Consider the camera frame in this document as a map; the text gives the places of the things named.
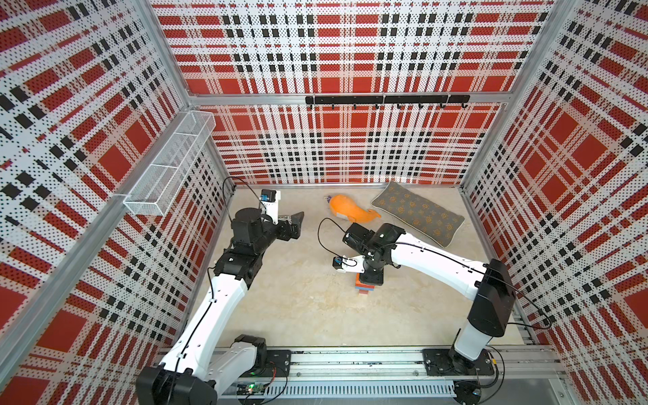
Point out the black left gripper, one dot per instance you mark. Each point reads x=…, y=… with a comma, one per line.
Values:
x=285, y=234

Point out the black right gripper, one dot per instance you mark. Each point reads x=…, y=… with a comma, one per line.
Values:
x=375, y=280

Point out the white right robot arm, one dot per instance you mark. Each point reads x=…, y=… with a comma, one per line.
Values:
x=487, y=285

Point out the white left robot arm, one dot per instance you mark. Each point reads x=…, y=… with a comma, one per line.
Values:
x=187, y=374

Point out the orange plush toy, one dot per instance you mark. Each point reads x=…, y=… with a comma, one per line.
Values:
x=344, y=207

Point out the grey patterned cushion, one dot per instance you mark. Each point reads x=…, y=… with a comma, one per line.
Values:
x=420, y=213

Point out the green circuit board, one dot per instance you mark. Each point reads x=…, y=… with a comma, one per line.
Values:
x=250, y=389

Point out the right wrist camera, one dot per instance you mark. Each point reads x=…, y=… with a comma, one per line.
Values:
x=348, y=265

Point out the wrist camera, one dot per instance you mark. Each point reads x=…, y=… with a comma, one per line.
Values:
x=269, y=200
x=348, y=265

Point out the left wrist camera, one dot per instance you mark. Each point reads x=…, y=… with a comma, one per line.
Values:
x=269, y=200

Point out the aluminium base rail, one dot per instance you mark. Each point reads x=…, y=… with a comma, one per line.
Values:
x=510, y=374

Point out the white wire mesh basket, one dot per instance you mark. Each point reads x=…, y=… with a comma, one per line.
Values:
x=156, y=190

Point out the black hook rail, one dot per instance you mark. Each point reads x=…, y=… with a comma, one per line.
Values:
x=434, y=99

